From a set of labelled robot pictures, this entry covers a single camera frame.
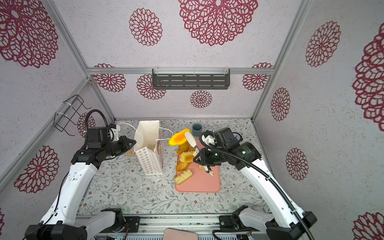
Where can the orange oval fake bread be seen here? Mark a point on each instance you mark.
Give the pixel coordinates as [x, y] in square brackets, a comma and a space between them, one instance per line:
[179, 138]

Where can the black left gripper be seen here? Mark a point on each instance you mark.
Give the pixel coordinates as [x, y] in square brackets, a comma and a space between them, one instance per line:
[125, 141]

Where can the black wire wall rack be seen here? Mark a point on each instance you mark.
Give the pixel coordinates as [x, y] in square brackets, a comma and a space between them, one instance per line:
[65, 119]

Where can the pale ridged fake bread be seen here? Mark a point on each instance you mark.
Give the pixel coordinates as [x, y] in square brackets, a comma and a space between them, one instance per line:
[181, 178]

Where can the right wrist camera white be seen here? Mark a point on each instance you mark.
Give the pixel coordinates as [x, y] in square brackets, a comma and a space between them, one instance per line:
[208, 140]

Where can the grey metal wall shelf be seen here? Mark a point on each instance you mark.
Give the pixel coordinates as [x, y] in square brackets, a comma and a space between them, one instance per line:
[169, 80]

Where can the small orange tiger sticker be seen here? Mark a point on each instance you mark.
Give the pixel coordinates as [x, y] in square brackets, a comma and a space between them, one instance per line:
[130, 153]

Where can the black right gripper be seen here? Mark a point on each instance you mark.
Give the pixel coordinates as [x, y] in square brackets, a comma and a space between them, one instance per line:
[203, 158]

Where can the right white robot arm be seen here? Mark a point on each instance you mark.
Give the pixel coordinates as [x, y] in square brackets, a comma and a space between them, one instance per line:
[286, 221]

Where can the teal small cup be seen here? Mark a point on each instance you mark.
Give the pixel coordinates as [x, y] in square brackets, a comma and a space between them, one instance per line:
[197, 129]

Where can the pink device at front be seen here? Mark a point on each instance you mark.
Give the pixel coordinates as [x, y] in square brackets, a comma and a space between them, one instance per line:
[173, 234]

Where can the white printed paper bag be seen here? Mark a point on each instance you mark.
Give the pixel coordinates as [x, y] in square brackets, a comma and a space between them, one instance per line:
[149, 147]

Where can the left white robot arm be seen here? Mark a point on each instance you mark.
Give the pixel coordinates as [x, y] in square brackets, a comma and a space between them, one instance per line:
[101, 144]

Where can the long yellow braided bread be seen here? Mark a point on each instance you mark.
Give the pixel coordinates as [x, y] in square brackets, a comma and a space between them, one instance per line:
[187, 157]

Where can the pink plastic tray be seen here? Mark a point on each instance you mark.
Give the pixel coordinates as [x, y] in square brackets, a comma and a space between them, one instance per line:
[200, 182]

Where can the aluminium front rail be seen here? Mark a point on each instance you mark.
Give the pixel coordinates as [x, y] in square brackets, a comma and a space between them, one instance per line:
[152, 227]

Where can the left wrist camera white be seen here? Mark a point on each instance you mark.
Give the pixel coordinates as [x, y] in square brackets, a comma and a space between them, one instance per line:
[114, 132]

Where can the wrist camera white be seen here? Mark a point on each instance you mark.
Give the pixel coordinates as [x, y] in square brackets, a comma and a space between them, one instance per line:
[208, 140]
[114, 132]

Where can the black round pressure gauge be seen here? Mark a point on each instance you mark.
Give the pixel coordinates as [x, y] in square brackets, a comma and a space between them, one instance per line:
[238, 136]

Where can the brown oval bread top left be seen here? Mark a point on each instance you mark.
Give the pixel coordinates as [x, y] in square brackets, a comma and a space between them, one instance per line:
[183, 148]

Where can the brown bread lower left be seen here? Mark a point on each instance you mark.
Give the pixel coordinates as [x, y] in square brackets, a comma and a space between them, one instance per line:
[182, 166]

